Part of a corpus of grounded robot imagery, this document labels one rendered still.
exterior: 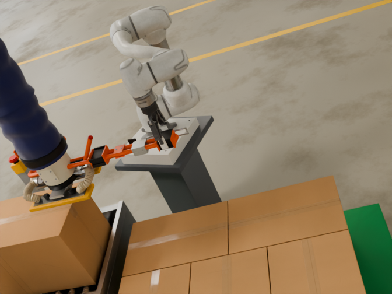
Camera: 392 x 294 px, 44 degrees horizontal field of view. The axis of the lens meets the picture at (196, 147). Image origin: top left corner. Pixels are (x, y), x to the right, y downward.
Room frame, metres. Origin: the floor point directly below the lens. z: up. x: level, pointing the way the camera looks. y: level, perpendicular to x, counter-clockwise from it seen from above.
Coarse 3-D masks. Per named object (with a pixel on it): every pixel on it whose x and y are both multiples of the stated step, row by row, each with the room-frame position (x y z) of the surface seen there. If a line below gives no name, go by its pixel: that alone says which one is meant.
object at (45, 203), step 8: (72, 192) 1.99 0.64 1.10; (88, 192) 1.96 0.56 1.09; (40, 200) 2.07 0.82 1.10; (48, 200) 2.04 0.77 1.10; (56, 200) 2.01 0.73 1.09; (64, 200) 1.98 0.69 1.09; (72, 200) 1.96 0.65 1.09; (80, 200) 1.94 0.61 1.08; (32, 208) 2.04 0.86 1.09; (40, 208) 2.02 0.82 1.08
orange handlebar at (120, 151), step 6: (174, 138) 1.88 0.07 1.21; (150, 144) 1.92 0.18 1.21; (108, 150) 2.03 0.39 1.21; (114, 150) 2.00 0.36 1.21; (120, 150) 1.98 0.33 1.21; (126, 150) 1.96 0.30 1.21; (108, 156) 1.99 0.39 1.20; (114, 156) 1.98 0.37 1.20; (120, 156) 1.97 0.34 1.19; (78, 162) 2.05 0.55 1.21; (84, 162) 2.03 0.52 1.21; (30, 174) 2.14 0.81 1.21; (36, 174) 2.13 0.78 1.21
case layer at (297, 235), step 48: (288, 192) 1.96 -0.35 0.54; (336, 192) 1.81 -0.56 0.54; (144, 240) 2.10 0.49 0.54; (192, 240) 1.94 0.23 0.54; (240, 240) 1.79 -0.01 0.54; (288, 240) 1.65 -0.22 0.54; (336, 240) 1.53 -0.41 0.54; (144, 288) 1.77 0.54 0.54; (192, 288) 1.63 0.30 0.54; (240, 288) 1.51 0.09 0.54; (288, 288) 1.40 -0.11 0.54; (336, 288) 1.29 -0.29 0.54
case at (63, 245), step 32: (0, 224) 2.26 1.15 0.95; (32, 224) 2.13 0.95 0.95; (64, 224) 2.01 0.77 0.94; (96, 224) 2.21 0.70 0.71; (0, 256) 2.07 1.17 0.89; (32, 256) 2.01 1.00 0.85; (64, 256) 1.95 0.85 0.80; (96, 256) 2.06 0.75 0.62; (0, 288) 2.12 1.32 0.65; (32, 288) 2.06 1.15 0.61; (64, 288) 2.00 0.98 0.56
